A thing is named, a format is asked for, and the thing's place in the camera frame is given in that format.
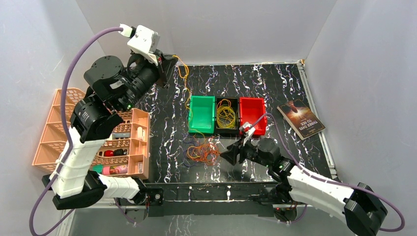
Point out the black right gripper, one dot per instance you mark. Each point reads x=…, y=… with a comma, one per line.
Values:
x=234, y=149

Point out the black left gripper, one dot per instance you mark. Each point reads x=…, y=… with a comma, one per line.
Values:
x=163, y=71

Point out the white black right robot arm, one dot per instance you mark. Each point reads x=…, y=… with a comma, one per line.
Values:
x=362, y=212

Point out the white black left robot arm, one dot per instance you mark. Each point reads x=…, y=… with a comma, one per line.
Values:
x=113, y=88

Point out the black plastic bin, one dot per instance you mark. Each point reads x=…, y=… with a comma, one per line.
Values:
x=226, y=116

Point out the green plastic bin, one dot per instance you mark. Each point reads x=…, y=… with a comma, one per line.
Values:
x=201, y=117

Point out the red plastic bin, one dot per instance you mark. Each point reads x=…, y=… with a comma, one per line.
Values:
x=251, y=109

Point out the dark paperback book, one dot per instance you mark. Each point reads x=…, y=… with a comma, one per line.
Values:
x=299, y=116

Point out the peach plastic file rack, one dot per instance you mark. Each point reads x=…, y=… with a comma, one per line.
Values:
x=128, y=143

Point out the green capped pink bottle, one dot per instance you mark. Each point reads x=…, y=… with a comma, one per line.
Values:
x=110, y=170

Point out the aluminium table frame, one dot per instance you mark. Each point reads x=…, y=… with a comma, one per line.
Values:
x=114, y=88

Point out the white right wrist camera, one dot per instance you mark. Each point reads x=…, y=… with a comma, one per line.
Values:
x=247, y=130

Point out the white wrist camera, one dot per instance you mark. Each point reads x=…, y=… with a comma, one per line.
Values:
x=247, y=130
x=142, y=41

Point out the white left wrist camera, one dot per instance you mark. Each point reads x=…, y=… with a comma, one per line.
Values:
x=142, y=41

